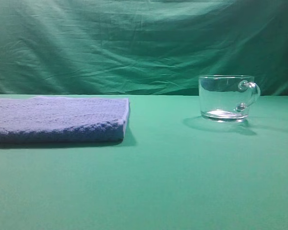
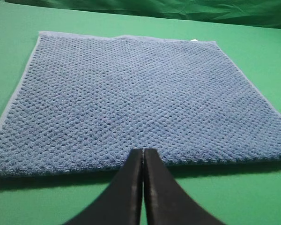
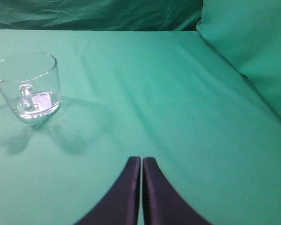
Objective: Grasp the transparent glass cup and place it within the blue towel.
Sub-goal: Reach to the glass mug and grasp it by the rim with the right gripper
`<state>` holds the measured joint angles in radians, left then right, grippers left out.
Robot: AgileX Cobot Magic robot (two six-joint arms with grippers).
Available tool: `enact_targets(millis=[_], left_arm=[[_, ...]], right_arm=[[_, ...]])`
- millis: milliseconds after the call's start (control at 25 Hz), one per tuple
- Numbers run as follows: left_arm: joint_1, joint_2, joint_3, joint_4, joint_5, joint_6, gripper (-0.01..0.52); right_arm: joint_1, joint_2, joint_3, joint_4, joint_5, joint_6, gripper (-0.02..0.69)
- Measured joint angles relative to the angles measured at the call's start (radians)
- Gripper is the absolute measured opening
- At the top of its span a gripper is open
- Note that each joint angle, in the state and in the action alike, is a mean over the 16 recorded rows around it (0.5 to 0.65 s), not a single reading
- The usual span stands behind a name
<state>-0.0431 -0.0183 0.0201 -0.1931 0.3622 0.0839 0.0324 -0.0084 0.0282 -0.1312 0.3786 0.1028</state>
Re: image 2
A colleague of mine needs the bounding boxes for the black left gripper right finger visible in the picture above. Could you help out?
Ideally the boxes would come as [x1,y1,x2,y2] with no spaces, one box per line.
[143,149,223,225]

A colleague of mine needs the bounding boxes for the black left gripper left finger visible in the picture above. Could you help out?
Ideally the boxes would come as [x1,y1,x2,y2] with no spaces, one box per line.
[65,149,143,225]

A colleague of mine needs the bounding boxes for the blue waffle towel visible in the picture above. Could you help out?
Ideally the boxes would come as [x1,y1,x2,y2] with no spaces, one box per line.
[0,31,281,177]

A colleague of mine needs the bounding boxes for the dark green backdrop cloth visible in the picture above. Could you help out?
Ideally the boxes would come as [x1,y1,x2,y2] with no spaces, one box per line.
[60,0,281,30]

